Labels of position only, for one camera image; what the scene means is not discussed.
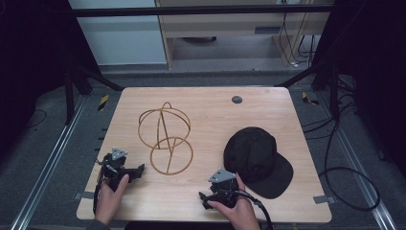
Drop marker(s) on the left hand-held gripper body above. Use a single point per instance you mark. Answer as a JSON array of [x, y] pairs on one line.
[[112, 166]]

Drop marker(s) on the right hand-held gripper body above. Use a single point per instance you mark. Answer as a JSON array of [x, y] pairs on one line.
[[223, 188]]

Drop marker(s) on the person's right hand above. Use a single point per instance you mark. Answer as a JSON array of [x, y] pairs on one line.
[[241, 214]]

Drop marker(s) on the person's left hand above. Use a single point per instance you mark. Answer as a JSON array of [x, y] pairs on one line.
[[110, 199]]

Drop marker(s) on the grey metal table clip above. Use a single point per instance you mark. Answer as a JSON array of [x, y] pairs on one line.
[[324, 199], [84, 195]]

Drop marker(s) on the black baseball cap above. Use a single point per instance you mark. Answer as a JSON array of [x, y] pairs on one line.
[[255, 161]]

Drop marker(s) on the yellow black striped tape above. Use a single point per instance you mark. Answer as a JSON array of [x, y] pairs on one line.
[[309, 99], [103, 103]]

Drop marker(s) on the black metal stand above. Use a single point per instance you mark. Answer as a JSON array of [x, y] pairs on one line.
[[334, 92], [68, 96]]

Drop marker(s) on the grey round table grommet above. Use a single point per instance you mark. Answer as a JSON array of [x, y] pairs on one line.
[[236, 99]]

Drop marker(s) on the white cabinet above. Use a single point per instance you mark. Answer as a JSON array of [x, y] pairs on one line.
[[124, 38]]

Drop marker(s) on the black curtain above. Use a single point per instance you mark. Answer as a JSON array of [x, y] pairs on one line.
[[32, 64], [376, 80]]

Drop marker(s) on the light wooden shelf unit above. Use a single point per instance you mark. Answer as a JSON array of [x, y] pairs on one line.
[[223, 25]]

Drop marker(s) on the aluminium floor rail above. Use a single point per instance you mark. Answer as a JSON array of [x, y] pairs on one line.
[[357, 166], [48, 166]]

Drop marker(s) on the black horizontal frame bar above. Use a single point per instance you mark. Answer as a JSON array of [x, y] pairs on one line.
[[191, 11]]

